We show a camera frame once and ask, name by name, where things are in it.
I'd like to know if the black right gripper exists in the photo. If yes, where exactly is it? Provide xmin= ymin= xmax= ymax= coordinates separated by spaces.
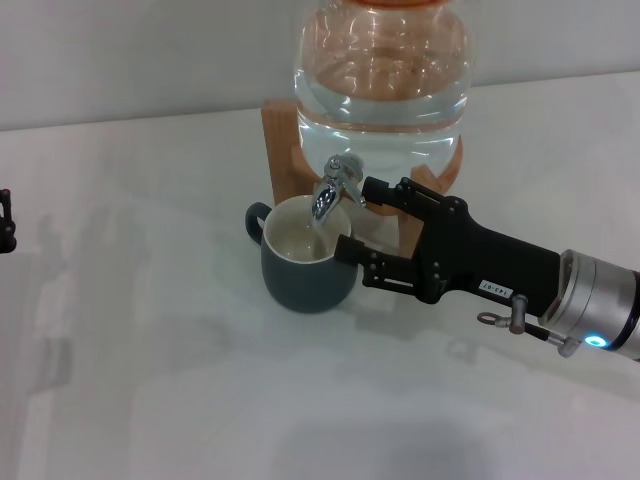
xmin=335 ymin=175 xmax=559 ymax=319

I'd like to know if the chrome faucet with lever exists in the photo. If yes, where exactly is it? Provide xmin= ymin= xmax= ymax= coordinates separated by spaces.
xmin=309 ymin=153 xmax=367 ymax=227

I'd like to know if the dark grey mug white inside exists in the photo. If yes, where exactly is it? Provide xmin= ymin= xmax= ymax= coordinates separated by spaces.
xmin=244 ymin=195 xmax=362 ymax=315

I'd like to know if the clear glass water dispenser jar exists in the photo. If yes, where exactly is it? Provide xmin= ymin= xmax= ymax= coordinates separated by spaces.
xmin=292 ymin=0 xmax=474 ymax=194

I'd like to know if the light wooden dispenser stand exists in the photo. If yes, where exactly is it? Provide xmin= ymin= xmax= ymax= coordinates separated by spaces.
xmin=261 ymin=98 xmax=464 ymax=262

